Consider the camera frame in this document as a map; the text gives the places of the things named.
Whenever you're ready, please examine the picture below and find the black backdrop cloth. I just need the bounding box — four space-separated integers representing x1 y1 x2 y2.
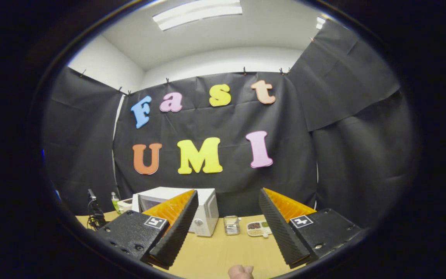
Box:
41 19 419 233

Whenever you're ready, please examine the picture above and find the metal wire basket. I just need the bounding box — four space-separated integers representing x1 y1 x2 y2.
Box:
223 215 241 236

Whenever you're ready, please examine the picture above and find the white microwave oven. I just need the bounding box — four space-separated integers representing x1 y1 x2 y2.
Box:
132 187 220 237

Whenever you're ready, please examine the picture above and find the white divided dish with beans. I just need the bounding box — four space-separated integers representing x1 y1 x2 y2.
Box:
246 220 273 238

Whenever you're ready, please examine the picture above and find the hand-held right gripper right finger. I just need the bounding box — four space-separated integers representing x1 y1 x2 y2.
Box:
259 188 363 269

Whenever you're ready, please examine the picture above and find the white toaster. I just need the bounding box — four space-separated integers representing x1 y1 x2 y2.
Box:
117 198 134 214

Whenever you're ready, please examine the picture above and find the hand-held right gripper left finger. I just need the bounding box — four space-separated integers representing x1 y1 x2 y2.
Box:
93 189 199 270

